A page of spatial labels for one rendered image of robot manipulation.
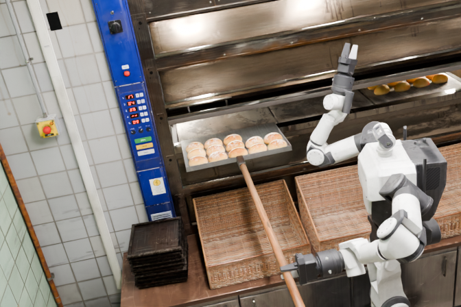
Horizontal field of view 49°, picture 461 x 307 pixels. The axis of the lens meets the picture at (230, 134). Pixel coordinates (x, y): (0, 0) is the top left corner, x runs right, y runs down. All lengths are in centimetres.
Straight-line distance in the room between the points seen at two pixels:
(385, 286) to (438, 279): 74
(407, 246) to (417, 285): 142
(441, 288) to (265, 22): 177
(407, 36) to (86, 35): 169
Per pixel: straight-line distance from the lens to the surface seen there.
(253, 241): 297
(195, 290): 275
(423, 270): 301
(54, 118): 269
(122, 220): 304
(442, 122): 325
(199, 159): 254
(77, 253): 319
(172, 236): 277
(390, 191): 187
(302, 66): 275
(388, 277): 235
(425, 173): 200
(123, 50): 257
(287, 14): 266
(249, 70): 269
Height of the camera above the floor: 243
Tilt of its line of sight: 26 degrees down
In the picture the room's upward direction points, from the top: 9 degrees counter-clockwise
